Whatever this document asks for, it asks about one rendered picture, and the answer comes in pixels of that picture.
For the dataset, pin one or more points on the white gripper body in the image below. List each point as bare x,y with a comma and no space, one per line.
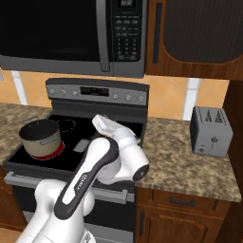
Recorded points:
103,124

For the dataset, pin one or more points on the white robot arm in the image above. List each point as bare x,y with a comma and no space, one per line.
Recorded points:
101,158

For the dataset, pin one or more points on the beige pot with dark inside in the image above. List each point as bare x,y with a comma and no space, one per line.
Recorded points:
42,139

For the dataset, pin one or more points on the black and steel stove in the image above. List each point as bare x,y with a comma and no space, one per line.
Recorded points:
79,107

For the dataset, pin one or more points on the steel stove knob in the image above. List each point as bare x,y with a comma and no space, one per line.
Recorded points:
51,91
140,98
75,93
127,97
63,92
115,96

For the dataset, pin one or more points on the black and steel microwave oven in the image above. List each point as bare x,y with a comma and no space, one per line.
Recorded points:
57,31

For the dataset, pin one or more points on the grey toaster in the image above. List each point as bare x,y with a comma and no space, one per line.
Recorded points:
210,133

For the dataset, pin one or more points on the wooden base cupboard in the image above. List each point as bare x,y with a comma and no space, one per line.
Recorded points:
9,209

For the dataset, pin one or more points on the wooden base cupboard door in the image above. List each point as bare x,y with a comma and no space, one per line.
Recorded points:
180,228

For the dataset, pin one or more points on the wooden drawer front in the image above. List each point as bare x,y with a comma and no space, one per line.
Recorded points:
209,202

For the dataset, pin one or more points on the wooden cupboard door, dark panel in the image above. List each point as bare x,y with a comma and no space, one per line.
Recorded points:
199,34

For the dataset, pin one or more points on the dark wooden tall cupboard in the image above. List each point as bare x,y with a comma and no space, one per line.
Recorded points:
235,126

